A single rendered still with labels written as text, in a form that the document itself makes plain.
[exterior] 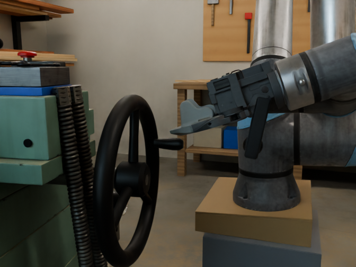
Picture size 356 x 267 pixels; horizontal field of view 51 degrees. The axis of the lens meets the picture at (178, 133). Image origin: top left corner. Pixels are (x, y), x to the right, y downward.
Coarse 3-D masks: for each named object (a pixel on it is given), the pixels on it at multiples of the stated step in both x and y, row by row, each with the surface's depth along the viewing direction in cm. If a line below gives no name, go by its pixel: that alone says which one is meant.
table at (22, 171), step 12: (60, 156) 55; (0, 168) 51; (12, 168) 51; (24, 168) 50; (36, 168) 50; (48, 168) 52; (60, 168) 55; (0, 180) 52; (12, 180) 51; (24, 180) 51; (36, 180) 50; (48, 180) 52
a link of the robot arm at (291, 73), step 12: (288, 60) 62; (300, 60) 60; (276, 72) 63; (288, 72) 60; (300, 72) 60; (288, 84) 60; (300, 84) 59; (288, 96) 61; (300, 96) 61; (312, 96) 61; (288, 108) 65
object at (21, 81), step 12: (0, 72) 52; (12, 72) 52; (24, 72) 51; (36, 72) 51; (48, 72) 53; (60, 72) 56; (0, 84) 52; (12, 84) 52; (24, 84) 52; (36, 84) 51; (48, 84) 53; (60, 84) 57
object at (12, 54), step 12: (0, 0) 304; (12, 0) 314; (24, 0) 323; (36, 0) 337; (0, 12) 350; (12, 12) 350; (24, 12) 350; (36, 12) 353; (48, 12) 383; (60, 12) 386; (72, 12) 390; (12, 24) 381; (0, 60) 306; (12, 60) 319; (36, 60) 347; (48, 60) 357; (60, 60) 371; (72, 60) 390
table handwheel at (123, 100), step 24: (120, 120) 53; (144, 120) 69; (96, 168) 50; (120, 168) 61; (144, 168) 62; (96, 192) 49; (120, 192) 62; (144, 192) 62; (96, 216) 50; (120, 216) 56; (144, 216) 72; (144, 240) 68; (120, 264) 56
